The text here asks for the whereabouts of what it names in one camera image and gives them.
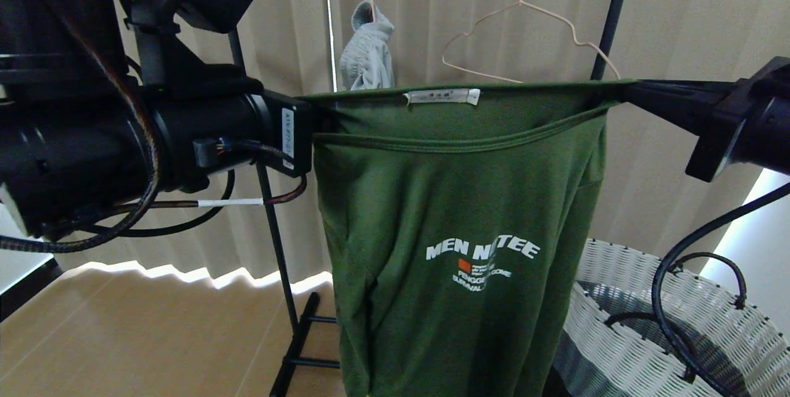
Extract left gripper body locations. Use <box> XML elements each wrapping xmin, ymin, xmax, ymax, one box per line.
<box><xmin>0</xmin><ymin>92</ymin><xmax>317</xmax><ymax>238</ymax></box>

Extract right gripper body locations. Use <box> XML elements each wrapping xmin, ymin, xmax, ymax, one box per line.
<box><xmin>685</xmin><ymin>56</ymin><xmax>790</xmax><ymax>183</ymax></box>

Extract pale grey shorts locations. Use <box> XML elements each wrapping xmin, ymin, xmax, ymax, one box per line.
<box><xmin>339</xmin><ymin>1</ymin><xmax>396</xmax><ymax>91</ymax></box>

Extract green printed t-shirt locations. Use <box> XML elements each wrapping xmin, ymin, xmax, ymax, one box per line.
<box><xmin>296</xmin><ymin>79</ymin><xmax>639</xmax><ymax>397</ymax></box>

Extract black clothes rack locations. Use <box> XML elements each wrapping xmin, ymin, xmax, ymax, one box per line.
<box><xmin>120</xmin><ymin>0</ymin><xmax>790</xmax><ymax>397</ymax></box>

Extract white laundry basket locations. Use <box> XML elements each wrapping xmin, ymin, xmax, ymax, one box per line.
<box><xmin>552</xmin><ymin>238</ymin><xmax>790</xmax><ymax>397</ymax></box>

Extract beige curtain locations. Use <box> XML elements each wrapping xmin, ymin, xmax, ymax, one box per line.
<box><xmin>49</xmin><ymin>0</ymin><xmax>790</xmax><ymax>291</ymax></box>

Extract black cable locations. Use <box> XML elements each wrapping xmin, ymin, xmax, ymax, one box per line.
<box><xmin>74</xmin><ymin>169</ymin><xmax>236</xmax><ymax>238</ymax></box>
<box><xmin>652</xmin><ymin>182</ymin><xmax>790</xmax><ymax>397</ymax></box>

